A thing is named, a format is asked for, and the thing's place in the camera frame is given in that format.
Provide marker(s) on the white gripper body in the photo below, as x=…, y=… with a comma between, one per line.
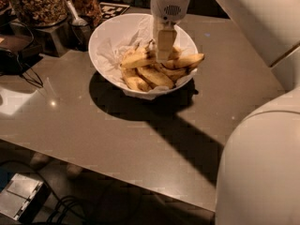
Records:
x=168, y=9

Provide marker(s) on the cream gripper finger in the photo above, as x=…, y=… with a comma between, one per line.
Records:
x=155, y=33
x=165, y=40

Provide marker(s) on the yellow banana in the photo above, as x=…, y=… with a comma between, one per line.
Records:
x=156, y=77
x=184, y=61
x=140, y=57
x=134, y=81

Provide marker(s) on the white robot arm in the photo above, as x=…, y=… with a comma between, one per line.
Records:
x=258, y=179

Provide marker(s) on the white bowl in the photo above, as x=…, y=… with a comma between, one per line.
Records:
x=112, y=39

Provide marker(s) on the small right lower banana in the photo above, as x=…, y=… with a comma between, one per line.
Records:
x=173, y=74

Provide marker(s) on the black and white marker card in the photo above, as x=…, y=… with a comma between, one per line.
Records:
x=111, y=10

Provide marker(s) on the white paper liner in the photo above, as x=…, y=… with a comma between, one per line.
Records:
x=183, y=45

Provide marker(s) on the white plastic scoop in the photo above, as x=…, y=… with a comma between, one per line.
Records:
x=76, y=19

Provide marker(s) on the metal stand block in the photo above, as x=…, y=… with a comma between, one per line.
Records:
x=55, y=40

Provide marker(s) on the glass jar of nuts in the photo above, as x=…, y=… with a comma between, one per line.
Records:
x=40, y=13

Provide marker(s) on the grey box on floor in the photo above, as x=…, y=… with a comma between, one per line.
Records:
x=21, y=196

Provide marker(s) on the black device with cable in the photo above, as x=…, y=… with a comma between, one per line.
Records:
x=19, y=52

